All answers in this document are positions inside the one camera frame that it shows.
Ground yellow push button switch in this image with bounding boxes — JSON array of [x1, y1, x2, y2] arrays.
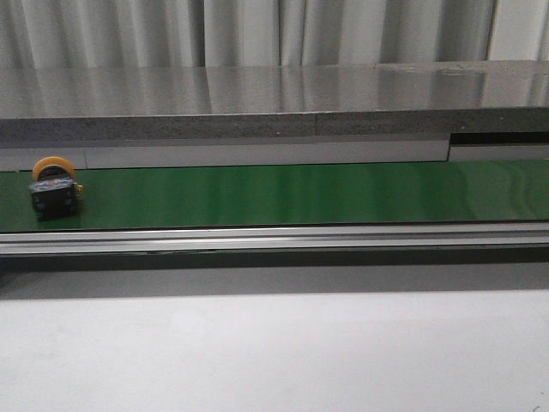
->
[[28, 156, 84, 221]]

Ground green conveyor belt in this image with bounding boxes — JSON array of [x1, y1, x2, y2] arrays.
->
[[1, 160, 548, 232]]

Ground grey rear conveyor guard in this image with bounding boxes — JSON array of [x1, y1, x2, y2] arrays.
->
[[1, 132, 548, 172]]

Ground white pleated curtain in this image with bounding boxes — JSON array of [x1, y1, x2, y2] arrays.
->
[[1, 1, 548, 69]]

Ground aluminium front conveyor rail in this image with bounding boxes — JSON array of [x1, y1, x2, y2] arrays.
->
[[1, 221, 548, 257]]

